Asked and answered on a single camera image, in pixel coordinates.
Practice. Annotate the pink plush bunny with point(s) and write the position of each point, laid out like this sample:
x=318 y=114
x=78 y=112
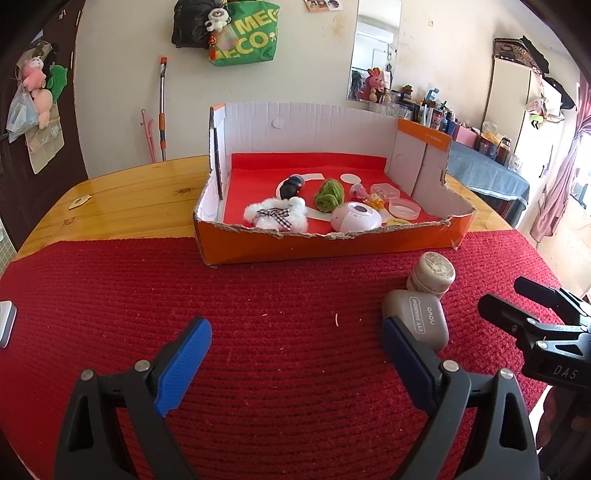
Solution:
x=374 y=83

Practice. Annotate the dark wooden door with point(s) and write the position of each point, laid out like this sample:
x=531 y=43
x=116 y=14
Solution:
x=18 y=194

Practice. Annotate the black hanging bag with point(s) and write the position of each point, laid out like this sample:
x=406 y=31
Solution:
x=561 y=94

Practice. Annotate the pink hangers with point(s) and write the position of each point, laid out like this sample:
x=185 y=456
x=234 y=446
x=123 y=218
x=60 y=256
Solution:
x=148 y=138

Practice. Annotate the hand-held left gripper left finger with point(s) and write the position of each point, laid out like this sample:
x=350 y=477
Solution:
x=182 y=364

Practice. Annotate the small black toy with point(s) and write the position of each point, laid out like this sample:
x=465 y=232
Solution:
x=288 y=189

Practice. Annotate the green frog toy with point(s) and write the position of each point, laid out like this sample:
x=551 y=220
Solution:
x=328 y=196

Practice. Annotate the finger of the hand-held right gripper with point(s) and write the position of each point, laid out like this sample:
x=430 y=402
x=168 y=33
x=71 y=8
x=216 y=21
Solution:
x=508 y=316
x=545 y=293

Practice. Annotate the pink curtain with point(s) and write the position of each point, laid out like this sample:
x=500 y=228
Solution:
x=558 y=194

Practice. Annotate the white wardrobe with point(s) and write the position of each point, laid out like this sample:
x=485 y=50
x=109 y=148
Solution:
x=508 y=92

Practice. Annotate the cardboard box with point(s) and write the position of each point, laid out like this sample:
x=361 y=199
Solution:
x=323 y=244

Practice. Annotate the pink round device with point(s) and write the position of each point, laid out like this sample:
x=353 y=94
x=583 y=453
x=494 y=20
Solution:
x=351 y=222

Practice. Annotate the black backpack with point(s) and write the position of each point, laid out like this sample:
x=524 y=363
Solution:
x=189 y=23

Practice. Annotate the white device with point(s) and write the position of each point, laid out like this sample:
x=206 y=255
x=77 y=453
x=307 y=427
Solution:
x=7 y=323

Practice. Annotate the pink storage box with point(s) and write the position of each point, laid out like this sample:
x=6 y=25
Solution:
x=465 y=136

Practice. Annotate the clear round lid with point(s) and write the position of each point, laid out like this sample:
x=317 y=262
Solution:
x=404 y=208

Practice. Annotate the grey eyeshadow case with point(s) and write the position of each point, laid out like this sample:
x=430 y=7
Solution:
x=425 y=323

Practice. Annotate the white fluffy scrunchie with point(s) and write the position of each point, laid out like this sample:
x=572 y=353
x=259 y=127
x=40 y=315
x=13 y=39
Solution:
x=298 y=218

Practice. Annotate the wall photo sheet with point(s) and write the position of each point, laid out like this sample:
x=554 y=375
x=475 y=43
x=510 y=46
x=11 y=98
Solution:
x=323 y=3

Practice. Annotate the small clear plastic box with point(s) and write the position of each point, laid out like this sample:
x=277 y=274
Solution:
x=385 y=189

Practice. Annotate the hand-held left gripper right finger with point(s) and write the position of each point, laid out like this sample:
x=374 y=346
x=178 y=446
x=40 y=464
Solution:
x=406 y=355

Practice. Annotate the pink hanging plush toys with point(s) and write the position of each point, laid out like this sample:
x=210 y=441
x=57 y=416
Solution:
x=36 y=78

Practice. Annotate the clear plastic bag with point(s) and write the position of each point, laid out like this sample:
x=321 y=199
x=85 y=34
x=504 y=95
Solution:
x=18 y=115

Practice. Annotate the green hanging plush toy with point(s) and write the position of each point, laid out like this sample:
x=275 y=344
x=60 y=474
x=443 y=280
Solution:
x=57 y=83

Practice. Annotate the black cloth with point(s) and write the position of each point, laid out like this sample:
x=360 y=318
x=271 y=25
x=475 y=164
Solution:
x=538 y=55

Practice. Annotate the person's right hand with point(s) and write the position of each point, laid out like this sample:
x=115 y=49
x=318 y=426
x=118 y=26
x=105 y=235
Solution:
x=570 y=420

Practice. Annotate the beige round jar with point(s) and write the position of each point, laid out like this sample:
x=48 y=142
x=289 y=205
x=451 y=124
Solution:
x=431 y=277

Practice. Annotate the red woven mat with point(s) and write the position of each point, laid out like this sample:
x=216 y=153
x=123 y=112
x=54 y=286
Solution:
x=277 y=323

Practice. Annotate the patterned suitcase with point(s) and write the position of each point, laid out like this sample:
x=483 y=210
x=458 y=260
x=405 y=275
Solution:
x=508 y=48

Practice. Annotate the red tassel charm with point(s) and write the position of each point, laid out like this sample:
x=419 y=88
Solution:
x=214 y=46

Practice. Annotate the wall mirror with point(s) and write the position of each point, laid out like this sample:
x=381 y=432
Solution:
x=374 y=46

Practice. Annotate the small pink toy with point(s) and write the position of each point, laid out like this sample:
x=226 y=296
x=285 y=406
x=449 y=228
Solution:
x=358 y=190

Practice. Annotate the yellow tape roll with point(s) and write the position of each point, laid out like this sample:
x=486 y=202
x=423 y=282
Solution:
x=398 y=222

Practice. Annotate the small orange figure toy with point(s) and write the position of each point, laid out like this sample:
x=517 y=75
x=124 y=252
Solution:
x=375 y=201

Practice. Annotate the side table with clutter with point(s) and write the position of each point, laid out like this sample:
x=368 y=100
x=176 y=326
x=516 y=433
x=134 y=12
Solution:
x=443 y=120

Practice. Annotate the green tote bag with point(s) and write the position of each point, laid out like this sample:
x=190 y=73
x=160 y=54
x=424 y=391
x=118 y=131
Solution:
x=251 y=37

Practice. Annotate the small white tag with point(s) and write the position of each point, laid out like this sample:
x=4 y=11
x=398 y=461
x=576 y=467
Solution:
x=79 y=202

